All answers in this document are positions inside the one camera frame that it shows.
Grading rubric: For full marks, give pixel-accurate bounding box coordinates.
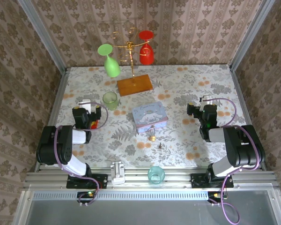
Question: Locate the blue cartoon tin box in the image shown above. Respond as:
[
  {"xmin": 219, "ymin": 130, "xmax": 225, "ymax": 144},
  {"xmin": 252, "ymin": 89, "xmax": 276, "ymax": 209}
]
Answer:
[{"xmin": 132, "ymin": 102, "xmax": 169, "ymax": 135}]

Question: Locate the small brass padlock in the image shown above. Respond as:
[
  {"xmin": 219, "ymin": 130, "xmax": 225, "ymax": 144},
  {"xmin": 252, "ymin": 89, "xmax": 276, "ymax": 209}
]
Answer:
[{"xmin": 148, "ymin": 126, "xmax": 156, "ymax": 142}]

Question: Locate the green plastic tumbler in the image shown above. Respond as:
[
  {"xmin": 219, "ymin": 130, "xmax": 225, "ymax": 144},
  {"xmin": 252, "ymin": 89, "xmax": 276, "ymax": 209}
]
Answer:
[{"xmin": 102, "ymin": 91, "xmax": 119, "ymax": 111}]

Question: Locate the floral table cloth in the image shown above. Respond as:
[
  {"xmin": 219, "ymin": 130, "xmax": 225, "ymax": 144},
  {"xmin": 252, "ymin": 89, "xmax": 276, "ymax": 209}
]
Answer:
[{"xmin": 45, "ymin": 64, "xmax": 260, "ymax": 168}]

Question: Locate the gold glass rack wooden base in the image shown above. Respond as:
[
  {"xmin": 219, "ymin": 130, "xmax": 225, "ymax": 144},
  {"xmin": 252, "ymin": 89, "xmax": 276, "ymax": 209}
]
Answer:
[{"xmin": 111, "ymin": 27, "xmax": 154, "ymax": 97}]

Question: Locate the green wine glass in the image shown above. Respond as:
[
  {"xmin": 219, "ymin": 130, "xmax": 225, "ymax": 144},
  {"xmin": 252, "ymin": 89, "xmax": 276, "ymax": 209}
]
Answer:
[{"xmin": 97, "ymin": 44, "xmax": 121, "ymax": 78}]

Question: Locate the white plastic clamp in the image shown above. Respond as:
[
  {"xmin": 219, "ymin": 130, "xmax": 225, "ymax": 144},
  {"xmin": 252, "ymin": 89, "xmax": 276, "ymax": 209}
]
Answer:
[{"xmin": 110, "ymin": 161, "xmax": 126, "ymax": 185}]

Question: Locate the red wine glass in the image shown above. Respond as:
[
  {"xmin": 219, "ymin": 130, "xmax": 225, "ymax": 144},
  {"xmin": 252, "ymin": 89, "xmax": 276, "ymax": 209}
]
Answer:
[{"xmin": 138, "ymin": 30, "xmax": 155, "ymax": 66}]

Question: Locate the left circuit board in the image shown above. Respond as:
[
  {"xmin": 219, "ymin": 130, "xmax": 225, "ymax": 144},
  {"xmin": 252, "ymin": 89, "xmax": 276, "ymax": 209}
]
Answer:
[{"xmin": 76, "ymin": 191, "xmax": 97, "ymax": 203}]

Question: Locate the circuit board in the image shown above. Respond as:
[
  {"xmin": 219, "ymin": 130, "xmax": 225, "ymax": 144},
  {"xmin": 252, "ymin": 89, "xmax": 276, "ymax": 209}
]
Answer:
[
  {"xmin": 207, "ymin": 191, "xmax": 228, "ymax": 203},
  {"xmin": 76, "ymin": 191, "xmax": 97, "ymax": 203}
]

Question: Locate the teal glass cup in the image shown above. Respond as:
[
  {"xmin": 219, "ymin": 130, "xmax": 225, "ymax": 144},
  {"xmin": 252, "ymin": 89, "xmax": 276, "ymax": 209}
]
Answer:
[{"xmin": 147, "ymin": 165, "xmax": 166, "ymax": 185}]

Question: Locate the right circuit board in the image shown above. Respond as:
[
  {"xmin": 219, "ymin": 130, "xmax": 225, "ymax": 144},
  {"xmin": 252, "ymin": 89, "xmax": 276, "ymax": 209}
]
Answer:
[{"xmin": 207, "ymin": 191, "xmax": 228, "ymax": 203}]

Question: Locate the grey metal panel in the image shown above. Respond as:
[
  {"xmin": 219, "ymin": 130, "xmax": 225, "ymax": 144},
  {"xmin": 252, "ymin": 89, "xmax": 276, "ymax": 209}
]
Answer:
[{"xmin": 13, "ymin": 190, "xmax": 281, "ymax": 225}]

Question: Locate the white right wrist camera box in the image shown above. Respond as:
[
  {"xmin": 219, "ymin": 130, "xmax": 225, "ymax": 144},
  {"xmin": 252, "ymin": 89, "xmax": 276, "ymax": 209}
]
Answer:
[{"xmin": 202, "ymin": 95, "xmax": 214, "ymax": 106}]

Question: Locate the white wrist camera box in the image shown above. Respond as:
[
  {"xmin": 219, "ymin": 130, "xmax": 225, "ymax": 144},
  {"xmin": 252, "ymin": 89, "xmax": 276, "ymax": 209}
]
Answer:
[
  {"xmin": 79, "ymin": 99, "xmax": 92, "ymax": 113},
  {"xmin": 202, "ymin": 95, "xmax": 214, "ymax": 106}
]

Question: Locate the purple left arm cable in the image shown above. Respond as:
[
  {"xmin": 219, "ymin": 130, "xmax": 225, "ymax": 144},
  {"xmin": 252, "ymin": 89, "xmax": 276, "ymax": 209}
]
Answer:
[{"xmin": 53, "ymin": 100, "xmax": 109, "ymax": 207}]

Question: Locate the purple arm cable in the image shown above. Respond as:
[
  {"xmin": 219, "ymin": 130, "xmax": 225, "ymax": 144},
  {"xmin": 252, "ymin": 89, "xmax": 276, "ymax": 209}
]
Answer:
[
  {"xmin": 53, "ymin": 100, "xmax": 109, "ymax": 207},
  {"xmin": 202, "ymin": 97, "xmax": 261, "ymax": 224}
]

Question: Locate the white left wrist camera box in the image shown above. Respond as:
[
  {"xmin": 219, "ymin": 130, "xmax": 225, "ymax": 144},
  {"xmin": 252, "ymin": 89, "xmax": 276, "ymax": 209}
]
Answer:
[{"xmin": 79, "ymin": 99, "xmax": 92, "ymax": 113}]

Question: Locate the aluminium side rail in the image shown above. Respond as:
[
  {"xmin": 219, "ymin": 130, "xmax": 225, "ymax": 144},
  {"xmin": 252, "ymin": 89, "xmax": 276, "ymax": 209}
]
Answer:
[
  {"xmin": 35, "ymin": 67, "xmax": 69, "ymax": 172},
  {"xmin": 229, "ymin": 65, "xmax": 267, "ymax": 171}
]

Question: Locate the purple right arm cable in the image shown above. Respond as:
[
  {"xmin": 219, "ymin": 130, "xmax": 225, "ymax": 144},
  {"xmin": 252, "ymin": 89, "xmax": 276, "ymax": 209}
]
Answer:
[{"xmin": 202, "ymin": 97, "xmax": 261, "ymax": 224}]

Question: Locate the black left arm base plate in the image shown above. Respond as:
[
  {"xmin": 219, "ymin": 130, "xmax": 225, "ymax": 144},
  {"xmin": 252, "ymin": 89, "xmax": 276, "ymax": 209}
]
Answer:
[{"xmin": 66, "ymin": 173, "xmax": 108, "ymax": 189}]

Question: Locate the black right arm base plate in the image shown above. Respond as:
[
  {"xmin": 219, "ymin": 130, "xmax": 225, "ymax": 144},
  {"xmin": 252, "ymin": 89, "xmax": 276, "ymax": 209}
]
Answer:
[{"xmin": 190, "ymin": 172, "xmax": 234, "ymax": 188}]

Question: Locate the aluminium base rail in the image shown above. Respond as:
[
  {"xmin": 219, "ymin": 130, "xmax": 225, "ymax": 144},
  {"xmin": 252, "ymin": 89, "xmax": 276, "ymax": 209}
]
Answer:
[{"xmin": 24, "ymin": 167, "xmax": 278, "ymax": 188}]

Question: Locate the aluminium frame post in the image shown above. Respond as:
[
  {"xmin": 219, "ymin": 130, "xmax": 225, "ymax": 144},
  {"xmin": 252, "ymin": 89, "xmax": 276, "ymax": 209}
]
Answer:
[
  {"xmin": 16, "ymin": 0, "xmax": 67, "ymax": 73},
  {"xmin": 229, "ymin": 0, "xmax": 276, "ymax": 71}
]

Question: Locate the slotted grey cable duct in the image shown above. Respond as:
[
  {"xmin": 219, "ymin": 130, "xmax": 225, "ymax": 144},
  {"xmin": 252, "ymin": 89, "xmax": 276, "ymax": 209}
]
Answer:
[{"xmin": 32, "ymin": 191, "xmax": 210, "ymax": 200}]

